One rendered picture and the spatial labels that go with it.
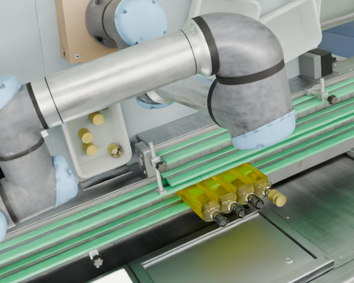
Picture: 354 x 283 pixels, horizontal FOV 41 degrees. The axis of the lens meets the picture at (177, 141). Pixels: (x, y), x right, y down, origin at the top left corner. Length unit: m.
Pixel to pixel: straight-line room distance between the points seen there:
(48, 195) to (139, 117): 0.80
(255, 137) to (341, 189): 0.92
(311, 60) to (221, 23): 1.00
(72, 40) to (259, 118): 0.66
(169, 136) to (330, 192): 0.58
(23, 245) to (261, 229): 0.68
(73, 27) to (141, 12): 0.25
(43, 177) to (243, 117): 0.33
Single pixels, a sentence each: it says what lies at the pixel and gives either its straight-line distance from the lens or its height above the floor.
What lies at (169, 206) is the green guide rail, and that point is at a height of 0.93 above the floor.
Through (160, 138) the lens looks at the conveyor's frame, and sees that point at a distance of 1.46.
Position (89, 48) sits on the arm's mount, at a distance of 1.31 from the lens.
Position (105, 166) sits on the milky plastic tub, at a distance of 1.44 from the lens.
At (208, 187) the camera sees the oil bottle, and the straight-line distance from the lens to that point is 1.41.
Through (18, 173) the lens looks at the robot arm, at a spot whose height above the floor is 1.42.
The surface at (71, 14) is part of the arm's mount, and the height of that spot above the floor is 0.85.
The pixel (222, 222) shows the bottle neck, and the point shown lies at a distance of 1.33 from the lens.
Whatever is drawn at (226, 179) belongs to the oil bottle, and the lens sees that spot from 1.43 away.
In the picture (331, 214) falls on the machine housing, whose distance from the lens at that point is 1.58.
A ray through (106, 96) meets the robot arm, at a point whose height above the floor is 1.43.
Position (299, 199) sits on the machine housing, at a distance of 1.65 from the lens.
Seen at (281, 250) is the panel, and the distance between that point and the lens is 1.40.
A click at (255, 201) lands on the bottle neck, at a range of 1.35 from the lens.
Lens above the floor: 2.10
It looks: 57 degrees down
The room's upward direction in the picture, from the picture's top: 128 degrees clockwise
